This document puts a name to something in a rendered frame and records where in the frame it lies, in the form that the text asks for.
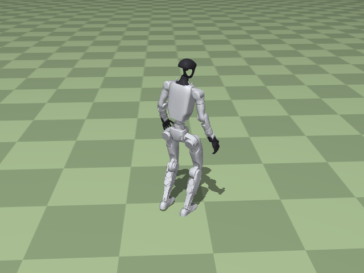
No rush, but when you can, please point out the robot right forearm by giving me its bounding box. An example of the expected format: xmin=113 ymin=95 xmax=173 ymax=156
xmin=201 ymin=113 xmax=215 ymax=140

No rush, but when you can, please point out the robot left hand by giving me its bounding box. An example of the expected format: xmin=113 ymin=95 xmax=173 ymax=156
xmin=161 ymin=116 xmax=174 ymax=130

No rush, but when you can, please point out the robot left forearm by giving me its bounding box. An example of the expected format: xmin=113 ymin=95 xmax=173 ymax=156
xmin=158 ymin=106 xmax=168 ymax=122

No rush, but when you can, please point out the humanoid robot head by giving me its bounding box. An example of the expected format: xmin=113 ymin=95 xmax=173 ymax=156
xmin=175 ymin=59 xmax=196 ymax=86

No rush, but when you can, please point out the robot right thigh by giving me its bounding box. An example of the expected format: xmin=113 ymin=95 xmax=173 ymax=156
xmin=184 ymin=133 xmax=203 ymax=178

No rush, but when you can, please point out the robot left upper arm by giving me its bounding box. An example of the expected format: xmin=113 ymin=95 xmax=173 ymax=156
xmin=158 ymin=80 xmax=173 ymax=109

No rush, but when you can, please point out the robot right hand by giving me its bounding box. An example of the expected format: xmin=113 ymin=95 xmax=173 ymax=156
xmin=208 ymin=137 xmax=220 ymax=154

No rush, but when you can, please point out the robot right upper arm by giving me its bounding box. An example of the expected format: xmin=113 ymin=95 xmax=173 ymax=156
xmin=192 ymin=88 xmax=205 ymax=122

